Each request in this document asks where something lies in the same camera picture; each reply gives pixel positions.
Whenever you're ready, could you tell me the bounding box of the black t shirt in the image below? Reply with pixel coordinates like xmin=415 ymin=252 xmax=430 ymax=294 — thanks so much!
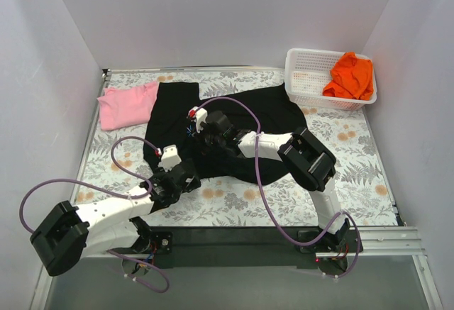
xmin=145 ymin=82 xmax=306 ymax=185

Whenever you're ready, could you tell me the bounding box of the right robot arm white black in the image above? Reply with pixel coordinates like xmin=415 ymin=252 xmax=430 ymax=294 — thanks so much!
xmin=188 ymin=107 xmax=350 ymax=252

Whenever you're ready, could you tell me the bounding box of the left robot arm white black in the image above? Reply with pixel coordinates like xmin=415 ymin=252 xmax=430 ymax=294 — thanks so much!
xmin=31 ymin=159 xmax=201 ymax=277

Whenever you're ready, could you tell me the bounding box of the pink folded t shirt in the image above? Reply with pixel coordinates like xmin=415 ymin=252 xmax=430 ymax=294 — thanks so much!
xmin=97 ymin=82 xmax=159 ymax=131

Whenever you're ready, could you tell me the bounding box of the white plastic laundry basket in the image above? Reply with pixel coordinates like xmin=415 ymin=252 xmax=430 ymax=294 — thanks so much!
xmin=284 ymin=48 xmax=377 ymax=111

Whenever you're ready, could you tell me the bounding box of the orange t shirt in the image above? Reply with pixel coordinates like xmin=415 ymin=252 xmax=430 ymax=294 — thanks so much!
xmin=322 ymin=52 xmax=374 ymax=101

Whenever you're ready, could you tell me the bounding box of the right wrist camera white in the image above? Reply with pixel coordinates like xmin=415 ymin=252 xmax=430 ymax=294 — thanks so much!
xmin=188 ymin=106 xmax=208 ymax=133

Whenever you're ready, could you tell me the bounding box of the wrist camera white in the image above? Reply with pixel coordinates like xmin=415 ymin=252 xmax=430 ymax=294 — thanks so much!
xmin=188 ymin=106 xmax=208 ymax=133
xmin=158 ymin=145 xmax=182 ymax=172

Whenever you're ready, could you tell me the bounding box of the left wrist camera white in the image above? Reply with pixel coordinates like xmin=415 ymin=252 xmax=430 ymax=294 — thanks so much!
xmin=158 ymin=145 xmax=182 ymax=172

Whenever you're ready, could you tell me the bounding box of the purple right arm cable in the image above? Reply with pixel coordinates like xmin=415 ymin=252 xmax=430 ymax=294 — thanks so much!
xmin=198 ymin=96 xmax=362 ymax=279

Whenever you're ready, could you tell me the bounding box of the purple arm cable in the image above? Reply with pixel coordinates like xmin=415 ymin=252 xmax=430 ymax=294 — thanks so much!
xmin=198 ymin=96 xmax=362 ymax=279
xmin=19 ymin=135 xmax=170 ymax=294

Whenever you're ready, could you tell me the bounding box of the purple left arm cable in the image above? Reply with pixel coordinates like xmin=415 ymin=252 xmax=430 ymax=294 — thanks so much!
xmin=19 ymin=135 xmax=170 ymax=294

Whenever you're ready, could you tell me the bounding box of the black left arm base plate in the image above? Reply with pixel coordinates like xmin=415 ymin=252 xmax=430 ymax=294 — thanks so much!
xmin=142 ymin=231 xmax=174 ymax=255

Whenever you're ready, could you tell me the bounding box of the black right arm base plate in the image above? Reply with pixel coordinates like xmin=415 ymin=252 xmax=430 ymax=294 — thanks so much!
xmin=297 ymin=228 xmax=358 ymax=255

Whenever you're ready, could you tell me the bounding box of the aluminium frame rail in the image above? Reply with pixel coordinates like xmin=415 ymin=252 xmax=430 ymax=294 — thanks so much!
xmin=32 ymin=226 xmax=443 ymax=309

